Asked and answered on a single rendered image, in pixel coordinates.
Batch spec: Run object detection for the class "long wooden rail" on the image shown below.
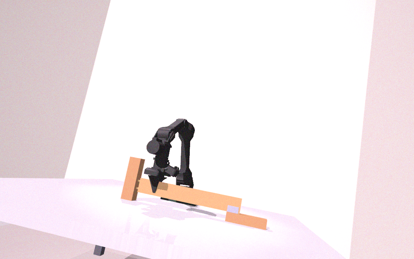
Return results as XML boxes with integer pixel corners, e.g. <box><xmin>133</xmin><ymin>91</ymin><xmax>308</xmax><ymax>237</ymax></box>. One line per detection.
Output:
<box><xmin>138</xmin><ymin>178</ymin><xmax>242</xmax><ymax>214</ymax></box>

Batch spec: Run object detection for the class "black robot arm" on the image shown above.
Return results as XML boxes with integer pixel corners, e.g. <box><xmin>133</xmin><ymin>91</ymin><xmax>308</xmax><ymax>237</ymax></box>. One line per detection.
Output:
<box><xmin>146</xmin><ymin>118</ymin><xmax>195</xmax><ymax>188</ymax></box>

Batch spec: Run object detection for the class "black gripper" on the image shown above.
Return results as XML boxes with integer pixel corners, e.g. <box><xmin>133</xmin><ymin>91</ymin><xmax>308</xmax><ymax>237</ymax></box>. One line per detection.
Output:
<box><xmin>144</xmin><ymin>155</ymin><xmax>171</xmax><ymax>193</ymax></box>

